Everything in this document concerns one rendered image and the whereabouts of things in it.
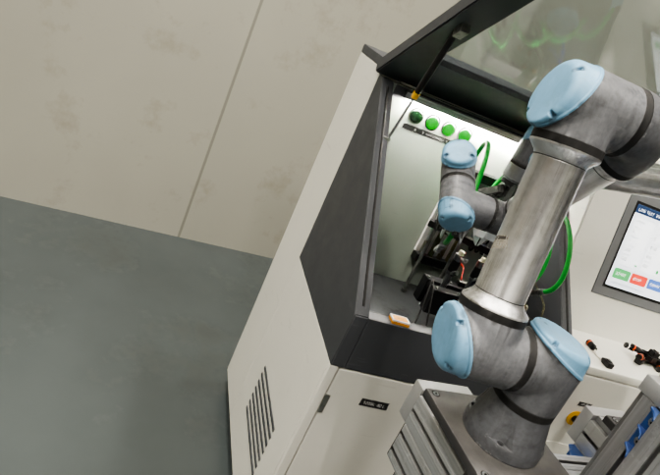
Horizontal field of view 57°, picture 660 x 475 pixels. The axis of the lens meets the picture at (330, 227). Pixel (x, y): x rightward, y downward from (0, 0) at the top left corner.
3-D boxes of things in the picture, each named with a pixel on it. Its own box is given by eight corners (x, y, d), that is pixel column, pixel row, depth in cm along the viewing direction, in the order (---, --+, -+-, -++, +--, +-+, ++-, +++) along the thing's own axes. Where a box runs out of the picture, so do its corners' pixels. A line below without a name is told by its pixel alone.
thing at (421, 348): (344, 368, 157) (369, 318, 151) (340, 357, 161) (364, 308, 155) (534, 411, 177) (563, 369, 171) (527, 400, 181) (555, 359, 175)
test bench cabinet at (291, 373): (227, 569, 182) (328, 365, 155) (222, 429, 234) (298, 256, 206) (426, 589, 205) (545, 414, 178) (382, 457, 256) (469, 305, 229)
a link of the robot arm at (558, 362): (570, 427, 103) (614, 365, 99) (503, 406, 100) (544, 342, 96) (541, 382, 114) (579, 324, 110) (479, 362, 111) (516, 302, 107)
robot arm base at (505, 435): (554, 471, 108) (583, 430, 104) (488, 465, 101) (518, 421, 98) (510, 410, 120) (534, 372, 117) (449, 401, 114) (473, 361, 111)
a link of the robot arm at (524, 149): (554, 135, 154) (524, 121, 158) (531, 174, 158) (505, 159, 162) (563, 137, 160) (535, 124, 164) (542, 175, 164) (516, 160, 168)
